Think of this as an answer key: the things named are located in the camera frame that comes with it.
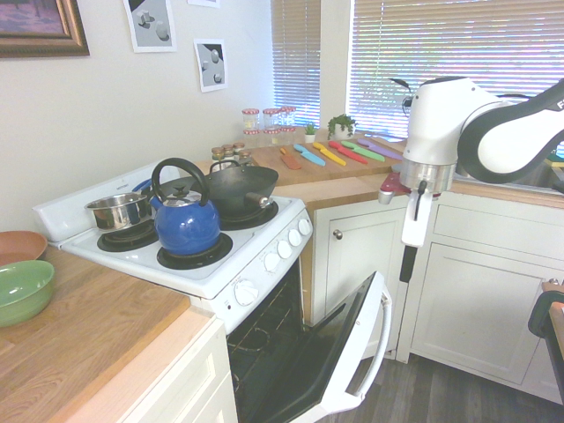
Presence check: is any small grey shapes poster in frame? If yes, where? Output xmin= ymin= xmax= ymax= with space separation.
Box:
xmin=193 ymin=38 xmax=231 ymax=94

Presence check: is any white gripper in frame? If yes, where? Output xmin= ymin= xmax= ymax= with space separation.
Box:
xmin=398 ymin=191 xmax=435 ymax=284

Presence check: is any terracotta brown bowl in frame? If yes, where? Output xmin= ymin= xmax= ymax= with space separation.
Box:
xmin=0 ymin=230 xmax=48 ymax=268

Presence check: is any dark green object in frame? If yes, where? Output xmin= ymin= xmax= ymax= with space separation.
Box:
xmin=527 ymin=289 xmax=564 ymax=423

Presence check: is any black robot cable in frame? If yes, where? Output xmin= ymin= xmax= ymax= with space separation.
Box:
xmin=389 ymin=78 xmax=419 ymax=112

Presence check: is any yellow knife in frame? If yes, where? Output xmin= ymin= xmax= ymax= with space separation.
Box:
xmin=312 ymin=141 xmax=349 ymax=167

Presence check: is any narrow window blind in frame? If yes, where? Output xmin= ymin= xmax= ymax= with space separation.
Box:
xmin=271 ymin=0 xmax=322 ymax=130

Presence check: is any black wok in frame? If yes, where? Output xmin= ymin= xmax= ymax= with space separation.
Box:
xmin=203 ymin=159 xmax=280 ymax=218

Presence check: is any white electric stove oven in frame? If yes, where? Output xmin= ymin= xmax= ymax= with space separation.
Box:
xmin=31 ymin=163 xmax=315 ymax=423

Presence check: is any green ceramic bowl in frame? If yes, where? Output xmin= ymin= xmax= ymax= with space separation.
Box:
xmin=0 ymin=259 xmax=56 ymax=329

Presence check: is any leafy plant white pot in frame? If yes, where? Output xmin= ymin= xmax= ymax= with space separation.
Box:
xmin=326 ymin=114 xmax=358 ymax=142

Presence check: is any white oven door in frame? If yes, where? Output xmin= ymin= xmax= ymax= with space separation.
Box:
xmin=259 ymin=271 xmax=393 ymax=423

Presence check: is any orange knife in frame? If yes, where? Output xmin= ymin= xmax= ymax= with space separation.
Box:
xmin=279 ymin=147 xmax=303 ymax=171

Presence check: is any blue knife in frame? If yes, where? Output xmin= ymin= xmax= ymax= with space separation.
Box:
xmin=293 ymin=143 xmax=328 ymax=167

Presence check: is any steel sink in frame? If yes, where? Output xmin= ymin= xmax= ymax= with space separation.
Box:
xmin=454 ymin=152 xmax=564 ymax=191

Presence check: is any wooden cutting board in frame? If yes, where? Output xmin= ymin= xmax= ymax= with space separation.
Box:
xmin=249 ymin=131 xmax=404 ymax=187

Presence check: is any wide window blind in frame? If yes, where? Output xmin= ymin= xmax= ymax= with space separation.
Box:
xmin=347 ymin=0 xmax=564 ymax=140

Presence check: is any white cabinet with round knob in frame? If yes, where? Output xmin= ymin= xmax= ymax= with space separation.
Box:
xmin=311 ymin=203 xmax=403 ymax=328

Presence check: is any wide white base cabinet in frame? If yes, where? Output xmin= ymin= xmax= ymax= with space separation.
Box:
xmin=395 ymin=189 xmax=564 ymax=404

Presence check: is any red knife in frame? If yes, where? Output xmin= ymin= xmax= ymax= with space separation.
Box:
xmin=327 ymin=140 xmax=368 ymax=166

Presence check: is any white cabinet under wooden counter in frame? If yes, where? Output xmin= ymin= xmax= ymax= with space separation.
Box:
xmin=116 ymin=315 xmax=240 ymax=423

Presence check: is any red tool with silver end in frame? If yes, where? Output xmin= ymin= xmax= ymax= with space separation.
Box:
xmin=377 ymin=172 xmax=442 ymax=205

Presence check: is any framed painting wooden frame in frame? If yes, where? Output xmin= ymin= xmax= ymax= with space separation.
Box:
xmin=0 ymin=0 xmax=91 ymax=59

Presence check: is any blue kettle black handle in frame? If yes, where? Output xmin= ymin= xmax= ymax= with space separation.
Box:
xmin=150 ymin=157 xmax=221 ymax=257

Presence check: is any green knife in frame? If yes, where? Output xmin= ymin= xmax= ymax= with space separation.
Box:
xmin=340 ymin=139 xmax=385 ymax=161

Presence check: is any steel pot blue handle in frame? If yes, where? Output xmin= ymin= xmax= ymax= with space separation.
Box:
xmin=84 ymin=179 xmax=155 ymax=233

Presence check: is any purple knife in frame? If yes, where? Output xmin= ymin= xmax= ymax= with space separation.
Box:
xmin=357 ymin=137 xmax=404 ymax=161

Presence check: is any large grey shapes poster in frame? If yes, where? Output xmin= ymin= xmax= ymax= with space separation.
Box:
xmin=122 ymin=0 xmax=178 ymax=55

